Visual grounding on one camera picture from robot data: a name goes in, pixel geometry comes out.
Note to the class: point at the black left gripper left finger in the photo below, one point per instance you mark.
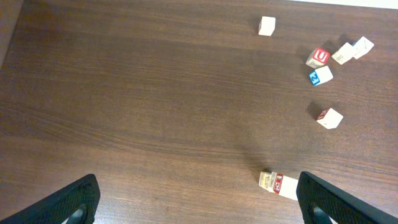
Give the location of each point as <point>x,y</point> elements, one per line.
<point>75,203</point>

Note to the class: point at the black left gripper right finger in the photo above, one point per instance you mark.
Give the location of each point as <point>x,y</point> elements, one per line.
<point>322,202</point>

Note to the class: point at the wooden I letter block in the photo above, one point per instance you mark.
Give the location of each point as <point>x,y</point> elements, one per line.
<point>285,186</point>

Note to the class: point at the wooden M letter block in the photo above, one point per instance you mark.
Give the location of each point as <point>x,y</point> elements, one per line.
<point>271,181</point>

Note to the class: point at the green B letter block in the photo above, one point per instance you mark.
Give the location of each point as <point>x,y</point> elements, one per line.
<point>264,179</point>

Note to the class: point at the plain wooden block centre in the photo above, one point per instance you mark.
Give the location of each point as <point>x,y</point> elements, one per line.
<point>329,118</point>

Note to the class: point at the plain wooden block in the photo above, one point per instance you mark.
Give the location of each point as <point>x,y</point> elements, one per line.
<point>267,26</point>
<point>329,118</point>

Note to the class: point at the wooden block blue side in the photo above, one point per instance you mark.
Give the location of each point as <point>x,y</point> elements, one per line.
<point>320,75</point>

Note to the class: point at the red U letter block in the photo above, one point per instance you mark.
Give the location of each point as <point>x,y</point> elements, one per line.
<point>318,58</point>

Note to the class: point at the wooden block red circle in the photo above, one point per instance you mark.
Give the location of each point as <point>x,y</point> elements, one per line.
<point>344,53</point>

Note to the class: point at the wooden block red edge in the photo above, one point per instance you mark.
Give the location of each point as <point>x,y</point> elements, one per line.
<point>362,47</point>

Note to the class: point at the plain wooden block far left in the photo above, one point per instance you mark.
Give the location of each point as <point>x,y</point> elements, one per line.
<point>267,26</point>

